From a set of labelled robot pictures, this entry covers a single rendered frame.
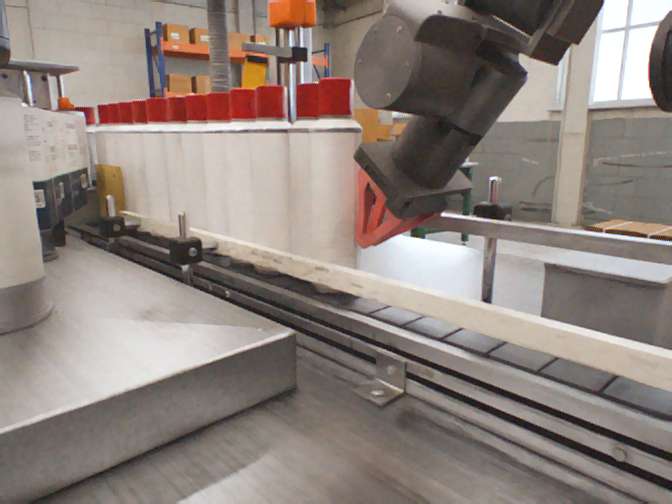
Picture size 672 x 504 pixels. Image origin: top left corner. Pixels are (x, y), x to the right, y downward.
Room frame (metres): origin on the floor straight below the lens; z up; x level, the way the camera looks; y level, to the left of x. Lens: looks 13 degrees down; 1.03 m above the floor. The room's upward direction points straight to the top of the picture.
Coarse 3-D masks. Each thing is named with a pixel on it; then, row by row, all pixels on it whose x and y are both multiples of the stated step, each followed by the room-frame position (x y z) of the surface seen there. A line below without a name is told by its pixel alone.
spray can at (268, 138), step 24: (264, 96) 0.56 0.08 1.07; (264, 120) 0.56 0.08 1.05; (264, 144) 0.55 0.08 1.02; (288, 144) 0.56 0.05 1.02; (264, 168) 0.55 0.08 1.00; (288, 168) 0.56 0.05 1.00; (264, 192) 0.55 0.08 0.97; (288, 192) 0.56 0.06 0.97; (264, 216) 0.55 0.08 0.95; (288, 216) 0.56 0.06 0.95; (264, 240) 0.55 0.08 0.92; (288, 240) 0.56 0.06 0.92
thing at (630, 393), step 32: (96, 224) 0.90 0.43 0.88; (224, 256) 0.64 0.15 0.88; (288, 288) 0.51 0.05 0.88; (384, 320) 0.41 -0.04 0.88; (416, 320) 0.41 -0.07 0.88; (480, 352) 0.35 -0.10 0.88; (512, 352) 0.34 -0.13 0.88; (576, 384) 0.30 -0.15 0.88; (608, 384) 0.30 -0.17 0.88; (640, 384) 0.30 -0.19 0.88
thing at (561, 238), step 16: (432, 224) 0.47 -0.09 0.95; (448, 224) 0.46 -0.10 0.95; (464, 224) 0.44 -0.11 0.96; (480, 224) 0.43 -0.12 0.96; (496, 224) 0.42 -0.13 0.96; (512, 224) 0.41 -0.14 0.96; (528, 224) 0.41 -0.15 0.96; (512, 240) 0.41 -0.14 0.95; (528, 240) 0.40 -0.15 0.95; (544, 240) 0.39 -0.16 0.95; (560, 240) 0.38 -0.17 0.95; (576, 240) 0.38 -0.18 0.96; (592, 240) 0.37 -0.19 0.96; (608, 240) 0.36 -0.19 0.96; (624, 240) 0.35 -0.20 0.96; (640, 240) 0.35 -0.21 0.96; (656, 240) 0.35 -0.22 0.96; (624, 256) 0.35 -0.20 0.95; (640, 256) 0.34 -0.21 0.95; (656, 256) 0.34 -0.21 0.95
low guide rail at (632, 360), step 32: (160, 224) 0.70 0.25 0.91; (256, 256) 0.54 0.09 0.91; (288, 256) 0.50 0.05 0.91; (352, 288) 0.43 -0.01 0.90; (384, 288) 0.41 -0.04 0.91; (416, 288) 0.39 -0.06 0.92; (448, 320) 0.36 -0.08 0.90; (480, 320) 0.34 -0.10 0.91; (512, 320) 0.32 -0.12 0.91; (544, 320) 0.32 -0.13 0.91; (544, 352) 0.31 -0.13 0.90; (576, 352) 0.29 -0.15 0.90; (608, 352) 0.28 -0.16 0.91; (640, 352) 0.27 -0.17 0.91
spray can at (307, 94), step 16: (304, 96) 0.54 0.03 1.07; (304, 112) 0.54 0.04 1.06; (304, 128) 0.53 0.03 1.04; (304, 144) 0.53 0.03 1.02; (304, 160) 0.53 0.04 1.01; (304, 176) 0.53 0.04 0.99; (304, 192) 0.53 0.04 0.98; (304, 208) 0.53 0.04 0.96; (304, 224) 0.53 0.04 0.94; (304, 240) 0.53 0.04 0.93
